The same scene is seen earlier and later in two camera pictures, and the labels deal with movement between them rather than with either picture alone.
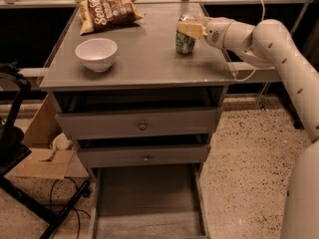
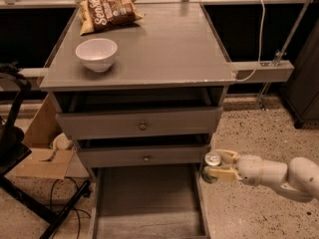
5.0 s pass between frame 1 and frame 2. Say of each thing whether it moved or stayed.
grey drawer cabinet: stayed
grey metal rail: stayed
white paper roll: stayed
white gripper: moved
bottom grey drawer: stayed
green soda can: moved
